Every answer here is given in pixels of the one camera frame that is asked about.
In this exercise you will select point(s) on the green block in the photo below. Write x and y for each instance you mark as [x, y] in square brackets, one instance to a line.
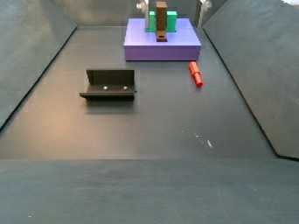
[152, 22]
[172, 21]

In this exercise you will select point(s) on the brown upright block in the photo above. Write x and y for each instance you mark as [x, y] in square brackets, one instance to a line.
[161, 21]

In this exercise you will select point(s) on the black angled bracket board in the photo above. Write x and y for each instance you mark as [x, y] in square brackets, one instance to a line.
[110, 84]

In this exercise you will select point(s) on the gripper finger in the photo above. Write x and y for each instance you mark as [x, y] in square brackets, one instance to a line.
[205, 6]
[144, 6]

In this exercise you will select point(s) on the red peg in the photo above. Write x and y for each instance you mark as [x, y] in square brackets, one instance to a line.
[196, 73]

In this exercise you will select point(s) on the purple base block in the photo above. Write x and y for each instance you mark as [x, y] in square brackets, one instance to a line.
[182, 47]

